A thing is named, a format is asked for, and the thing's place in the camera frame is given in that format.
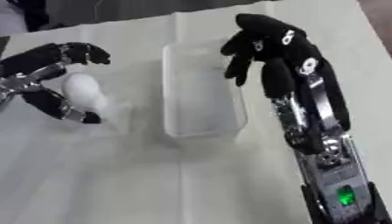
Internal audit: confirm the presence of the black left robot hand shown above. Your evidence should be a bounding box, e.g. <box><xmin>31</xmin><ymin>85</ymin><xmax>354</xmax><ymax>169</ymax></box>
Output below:
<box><xmin>0</xmin><ymin>41</ymin><xmax>112</xmax><ymax>125</ymax></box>

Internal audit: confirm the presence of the white open box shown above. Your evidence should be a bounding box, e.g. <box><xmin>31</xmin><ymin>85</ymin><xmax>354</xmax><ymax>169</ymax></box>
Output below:
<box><xmin>160</xmin><ymin>37</ymin><xmax>250</xmax><ymax>139</ymax></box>

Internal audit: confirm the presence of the dark object beyond table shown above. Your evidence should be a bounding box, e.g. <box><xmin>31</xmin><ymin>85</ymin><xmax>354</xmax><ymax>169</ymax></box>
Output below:
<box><xmin>6</xmin><ymin>0</ymin><xmax>53</xmax><ymax>32</ymax></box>

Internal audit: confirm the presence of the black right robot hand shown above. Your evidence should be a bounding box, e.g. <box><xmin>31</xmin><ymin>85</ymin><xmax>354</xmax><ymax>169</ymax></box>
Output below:
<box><xmin>219</xmin><ymin>12</ymin><xmax>353</xmax><ymax>157</ymax></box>

